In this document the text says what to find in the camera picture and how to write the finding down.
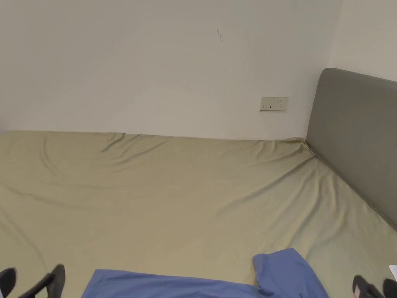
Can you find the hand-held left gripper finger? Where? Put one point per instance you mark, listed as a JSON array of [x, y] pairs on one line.
[[49, 284], [6, 281]]

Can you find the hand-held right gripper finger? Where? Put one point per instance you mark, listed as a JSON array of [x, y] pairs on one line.
[[363, 287], [391, 288]]

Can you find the white paper sheet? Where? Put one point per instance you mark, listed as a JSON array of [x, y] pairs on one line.
[[393, 270]]

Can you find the blue shirt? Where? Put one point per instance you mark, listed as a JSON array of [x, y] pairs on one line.
[[192, 284]]

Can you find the bed with pale green sheet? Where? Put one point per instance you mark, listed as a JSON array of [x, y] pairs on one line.
[[173, 198]]

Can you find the grey padded headboard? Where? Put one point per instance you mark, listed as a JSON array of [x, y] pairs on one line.
[[353, 130]]

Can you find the white wall socket panel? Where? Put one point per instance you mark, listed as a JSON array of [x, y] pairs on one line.
[[274, 104]]

